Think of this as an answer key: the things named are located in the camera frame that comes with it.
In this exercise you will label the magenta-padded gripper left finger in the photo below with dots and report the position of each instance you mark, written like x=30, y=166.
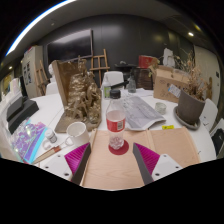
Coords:
x=76, y=158

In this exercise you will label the black flat box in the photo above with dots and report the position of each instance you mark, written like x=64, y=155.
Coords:
x=21, y=111

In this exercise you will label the green-labelled white bottle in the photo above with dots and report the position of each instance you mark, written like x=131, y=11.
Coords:
x=106, y=89

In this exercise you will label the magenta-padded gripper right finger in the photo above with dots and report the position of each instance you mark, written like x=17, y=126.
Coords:
x=146, y=158

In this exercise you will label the wooden easel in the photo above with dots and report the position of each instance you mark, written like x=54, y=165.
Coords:
x=99, y=69
x=41, y=78

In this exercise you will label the clear red-labelled plastic bottle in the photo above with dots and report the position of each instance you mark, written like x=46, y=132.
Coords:
x=115, y=123

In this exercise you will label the open printed newspaper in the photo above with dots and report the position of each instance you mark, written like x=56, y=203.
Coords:
x=140, y=111

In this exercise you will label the white ceramic mug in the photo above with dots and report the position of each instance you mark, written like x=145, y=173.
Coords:
x=77, y=133

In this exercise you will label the white plaster bust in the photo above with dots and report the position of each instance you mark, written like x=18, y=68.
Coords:
x=50, y=70

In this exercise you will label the small tape roll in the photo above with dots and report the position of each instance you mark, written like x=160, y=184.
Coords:
x=160, y=107

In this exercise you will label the grey pot with dried plant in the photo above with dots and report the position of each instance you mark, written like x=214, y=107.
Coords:
x=190, y=105

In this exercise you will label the grey pot saucer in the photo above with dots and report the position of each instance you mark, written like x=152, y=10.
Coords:
x=185, y=124

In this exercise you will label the white cabinet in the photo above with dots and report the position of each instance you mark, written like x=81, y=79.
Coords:
x=31, y=70

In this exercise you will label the grey spray bottle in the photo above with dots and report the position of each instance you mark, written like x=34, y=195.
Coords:
x=132, y=85

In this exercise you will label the yellow tag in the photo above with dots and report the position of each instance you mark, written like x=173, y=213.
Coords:
x=167, y=127

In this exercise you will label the small white jar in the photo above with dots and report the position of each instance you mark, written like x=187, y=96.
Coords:
x=50, y=136

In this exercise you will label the round ceiling light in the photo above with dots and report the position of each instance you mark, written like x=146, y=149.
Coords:
x=190, y=34

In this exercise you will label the white framed tray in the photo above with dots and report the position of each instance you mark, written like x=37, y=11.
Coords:
x=5, y=143

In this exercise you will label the brown cardboard box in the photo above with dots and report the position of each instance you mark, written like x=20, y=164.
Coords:
x=165, y=83

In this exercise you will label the flat round red coaster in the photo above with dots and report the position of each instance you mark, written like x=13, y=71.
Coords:
x=124, y=150

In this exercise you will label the wooden wall figure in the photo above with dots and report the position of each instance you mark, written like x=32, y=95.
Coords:
x=210, y=85

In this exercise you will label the red box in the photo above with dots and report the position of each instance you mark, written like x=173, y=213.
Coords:
x=146, y=61

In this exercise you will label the black backpack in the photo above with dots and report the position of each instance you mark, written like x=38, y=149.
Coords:
x=218, y=140

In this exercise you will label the black wall screen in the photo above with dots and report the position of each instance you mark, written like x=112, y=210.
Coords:
x=70, y=45

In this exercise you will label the holographic colourful sheet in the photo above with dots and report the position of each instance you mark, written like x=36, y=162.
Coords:
x=28, y=138

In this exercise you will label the white chair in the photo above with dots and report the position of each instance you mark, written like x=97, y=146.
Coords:
x=51, y=88
x=112, y=78
x=210, y=111
x=220, y=123

